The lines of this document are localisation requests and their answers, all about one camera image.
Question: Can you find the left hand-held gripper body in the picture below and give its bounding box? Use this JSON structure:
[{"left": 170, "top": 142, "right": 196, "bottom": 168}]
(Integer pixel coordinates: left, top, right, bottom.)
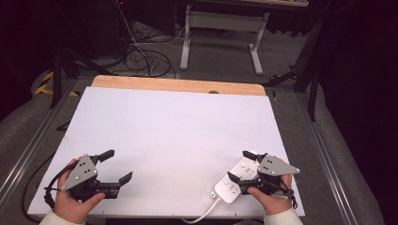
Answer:
[{"left": 60, "top": 154, "right": 122, "bottom": 203}]

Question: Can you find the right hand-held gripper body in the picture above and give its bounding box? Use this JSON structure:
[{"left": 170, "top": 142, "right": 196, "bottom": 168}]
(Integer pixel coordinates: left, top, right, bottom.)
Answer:
[{"left": 238, "top": 152, "right": 301, "bottom": 196}]

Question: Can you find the white power strip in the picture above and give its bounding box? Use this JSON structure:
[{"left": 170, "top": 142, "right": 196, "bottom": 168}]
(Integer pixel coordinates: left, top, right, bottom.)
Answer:
[{"left": 213, "top": 156, "right": 261, "bottom": 204}]

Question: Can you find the person's left hand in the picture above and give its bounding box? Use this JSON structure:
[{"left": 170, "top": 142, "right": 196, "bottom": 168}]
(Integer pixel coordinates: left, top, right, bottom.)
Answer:
[{"left": 54, "top": 157, "right": 106, "bottom": 225}]

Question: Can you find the person's right hand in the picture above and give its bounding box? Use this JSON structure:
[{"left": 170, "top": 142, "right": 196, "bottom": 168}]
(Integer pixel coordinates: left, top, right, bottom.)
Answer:
[{"left": 246, "top": 173, "right": 296, "bottom": 217}]

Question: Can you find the white table board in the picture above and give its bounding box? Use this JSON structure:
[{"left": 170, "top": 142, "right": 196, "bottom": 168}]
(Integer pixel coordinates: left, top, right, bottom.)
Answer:
[{"left": 27, "top": 85, "right": 306, "bottom": 219}]

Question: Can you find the yellow black floor tape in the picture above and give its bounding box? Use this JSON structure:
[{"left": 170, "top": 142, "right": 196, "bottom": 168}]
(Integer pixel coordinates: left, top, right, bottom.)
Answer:
[{"left": 33, "top": 70, "right": 81, "bottom": 98}]

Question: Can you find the black metal stand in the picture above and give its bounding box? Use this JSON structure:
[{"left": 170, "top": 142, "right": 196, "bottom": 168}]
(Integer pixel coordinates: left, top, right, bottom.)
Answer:
[
  {"left": 262, "top": 18, "right": 325, "bottom": 122},
  {"left": 49, "top": 46, "right": 111, "bottom": 110}
]

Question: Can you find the wooden table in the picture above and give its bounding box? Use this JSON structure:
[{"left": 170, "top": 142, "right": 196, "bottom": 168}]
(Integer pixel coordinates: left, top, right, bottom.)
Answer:
[{"left": 90, "top": 74, "right": 267, "bottom": 97}]

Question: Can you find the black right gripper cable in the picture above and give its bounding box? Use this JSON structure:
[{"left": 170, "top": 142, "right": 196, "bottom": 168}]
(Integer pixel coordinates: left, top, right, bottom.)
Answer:
[{"left": 271, "top": 177, "right": 299, "bottom": 210}]

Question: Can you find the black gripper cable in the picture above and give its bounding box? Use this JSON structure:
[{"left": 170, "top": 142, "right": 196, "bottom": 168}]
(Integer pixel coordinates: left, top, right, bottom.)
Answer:
[
  {"left": 20, "top": 152, "right": 77, "bottom": 225},
  {"left": 271, "top": 177, "right": 299, "bottom": 210}
]

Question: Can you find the white power strip cable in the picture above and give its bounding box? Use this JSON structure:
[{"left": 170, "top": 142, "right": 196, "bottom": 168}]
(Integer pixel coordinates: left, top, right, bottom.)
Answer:
[{"left": 180, "top": 191, "right": 222, "bottom": 225}]

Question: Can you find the aluminium floor rail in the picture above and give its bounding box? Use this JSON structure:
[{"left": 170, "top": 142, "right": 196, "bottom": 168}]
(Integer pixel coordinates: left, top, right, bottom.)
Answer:
[
  {"left": 296, "top": 93, "right": 358, "bottom": 225},
  {"left": 0, "top": 79, "right": 79, "bottom": 203}
]

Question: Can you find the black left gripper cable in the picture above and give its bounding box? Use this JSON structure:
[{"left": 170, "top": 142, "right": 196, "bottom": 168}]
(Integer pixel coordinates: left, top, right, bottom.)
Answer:
[{"left": 20, "top": 152, "right": 77, "bottom": 225}]

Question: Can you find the bundle of black floor cables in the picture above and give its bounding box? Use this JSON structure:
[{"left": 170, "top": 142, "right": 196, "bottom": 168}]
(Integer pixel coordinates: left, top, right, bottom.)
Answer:
[{"left": 123, "top": 27, "right": 186, "bottom": 79}]

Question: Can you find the white metal desk frame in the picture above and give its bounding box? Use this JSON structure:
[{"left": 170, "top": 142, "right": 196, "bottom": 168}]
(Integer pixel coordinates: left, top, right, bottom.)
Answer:
[{"left": 179, "top": 4, "right": 270, "bottom": 77}]

